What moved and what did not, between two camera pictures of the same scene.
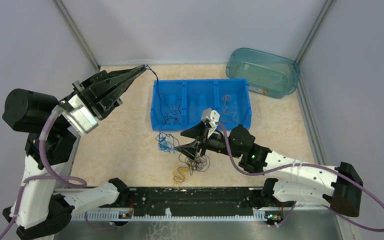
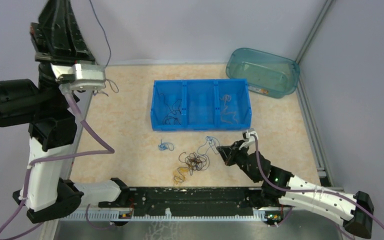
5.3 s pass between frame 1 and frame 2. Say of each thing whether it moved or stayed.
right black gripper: moved
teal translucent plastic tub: stayed
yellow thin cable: stayed
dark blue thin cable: moved
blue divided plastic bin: stayed
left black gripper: moved
